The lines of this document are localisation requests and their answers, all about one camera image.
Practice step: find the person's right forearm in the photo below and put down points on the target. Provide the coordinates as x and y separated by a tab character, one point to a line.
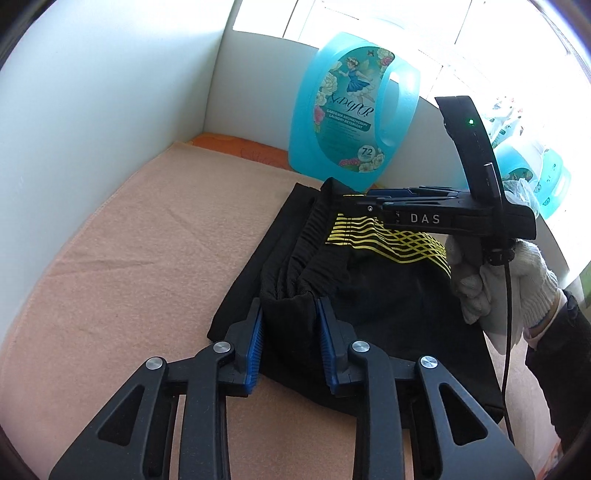
563	360

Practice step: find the beige towel mat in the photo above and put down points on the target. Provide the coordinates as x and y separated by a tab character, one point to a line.
138	258

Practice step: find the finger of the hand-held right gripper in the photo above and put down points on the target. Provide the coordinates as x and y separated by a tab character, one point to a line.
367	204
392	192

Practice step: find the black pants with yellow stripes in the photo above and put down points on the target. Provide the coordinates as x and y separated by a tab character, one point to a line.
392	295

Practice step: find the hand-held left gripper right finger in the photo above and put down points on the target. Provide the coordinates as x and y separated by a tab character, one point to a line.
325	350

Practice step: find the blue laundry detergent bottle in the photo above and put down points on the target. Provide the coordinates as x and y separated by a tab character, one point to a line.
341	115
551	180

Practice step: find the person's right hand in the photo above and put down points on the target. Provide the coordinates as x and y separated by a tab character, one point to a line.
531	286

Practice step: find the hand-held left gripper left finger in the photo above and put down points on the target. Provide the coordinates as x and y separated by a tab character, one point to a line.
256	341

